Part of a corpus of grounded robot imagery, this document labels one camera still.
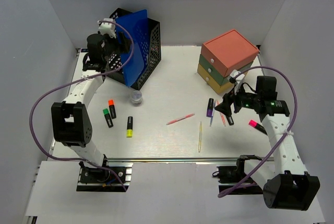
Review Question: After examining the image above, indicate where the black mesh file rack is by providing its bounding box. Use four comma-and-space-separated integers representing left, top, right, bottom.
108, 8, 161, 90

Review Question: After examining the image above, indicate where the purple cap black highlighter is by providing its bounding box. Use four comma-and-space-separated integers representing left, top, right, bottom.
206, 98, 214, 117

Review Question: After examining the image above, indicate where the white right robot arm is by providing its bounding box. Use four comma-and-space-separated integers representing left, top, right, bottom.
215, 75, 320, 211

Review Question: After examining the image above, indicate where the clear paper clip container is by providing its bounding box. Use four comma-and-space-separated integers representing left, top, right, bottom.
130, 90, 143, 105

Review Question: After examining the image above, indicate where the blue plastic folder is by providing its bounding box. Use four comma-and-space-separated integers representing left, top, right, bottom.
115, 9, 149, 87

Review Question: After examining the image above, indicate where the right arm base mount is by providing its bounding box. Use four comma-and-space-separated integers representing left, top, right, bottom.
212, 155, 263, 195

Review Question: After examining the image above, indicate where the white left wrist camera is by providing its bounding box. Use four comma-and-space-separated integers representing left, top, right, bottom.
98, 18, 116, 38

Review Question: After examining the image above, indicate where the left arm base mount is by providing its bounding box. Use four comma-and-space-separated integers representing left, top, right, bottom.
76, 161, 132, 193

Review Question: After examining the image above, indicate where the thin pink pen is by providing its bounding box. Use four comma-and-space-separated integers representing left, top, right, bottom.
166, 113, 195, 125

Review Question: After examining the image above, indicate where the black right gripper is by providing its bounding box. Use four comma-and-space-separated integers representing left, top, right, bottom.
214, 81, 261, 117

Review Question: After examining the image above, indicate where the thin orange pen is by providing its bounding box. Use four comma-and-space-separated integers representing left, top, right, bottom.
216, 100, 226, 127

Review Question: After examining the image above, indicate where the green drawer box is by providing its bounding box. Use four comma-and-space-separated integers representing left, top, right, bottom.
197, 49, 259, 86

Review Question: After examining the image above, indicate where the green cap black highlighter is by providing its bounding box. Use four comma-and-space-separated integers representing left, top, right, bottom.
103, 108, 113, 128

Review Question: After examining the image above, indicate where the thin yellow pen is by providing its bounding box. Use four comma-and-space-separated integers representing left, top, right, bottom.
198, 121, 202, 153

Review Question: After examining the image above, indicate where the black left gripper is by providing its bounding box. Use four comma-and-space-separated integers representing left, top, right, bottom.
102, 32, 132, 62

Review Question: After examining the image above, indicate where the yellow drawer box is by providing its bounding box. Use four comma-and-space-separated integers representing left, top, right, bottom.
197, 63, 248, 95

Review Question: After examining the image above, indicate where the blue cap black highlighter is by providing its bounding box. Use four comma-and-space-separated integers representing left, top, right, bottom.
226, 116, 234, 126

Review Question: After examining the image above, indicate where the pink cap black highlighter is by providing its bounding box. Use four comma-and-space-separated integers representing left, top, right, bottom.
248, 120, 267, 135

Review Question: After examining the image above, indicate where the yellow cap black highlighter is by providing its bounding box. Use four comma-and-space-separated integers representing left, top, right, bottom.
126, 116, 133, 138

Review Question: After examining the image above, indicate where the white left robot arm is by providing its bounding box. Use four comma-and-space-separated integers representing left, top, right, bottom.
51, 32, 133, 182

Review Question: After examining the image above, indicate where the orange cap black highlighter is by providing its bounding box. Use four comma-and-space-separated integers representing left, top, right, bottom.
108, 99, 116, 119

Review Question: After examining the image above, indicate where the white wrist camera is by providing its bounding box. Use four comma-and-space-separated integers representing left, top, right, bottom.
228, 70, 245, 85
98, 18, 116, 38

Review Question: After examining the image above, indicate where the orange drawer box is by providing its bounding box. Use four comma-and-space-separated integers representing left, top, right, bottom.
201, 29, 260, 78

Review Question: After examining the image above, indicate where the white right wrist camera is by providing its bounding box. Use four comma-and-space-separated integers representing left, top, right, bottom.
228, 70, 245, 85

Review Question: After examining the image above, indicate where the thin blue pen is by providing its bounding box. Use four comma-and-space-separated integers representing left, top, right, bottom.
209, 101, 216, 127

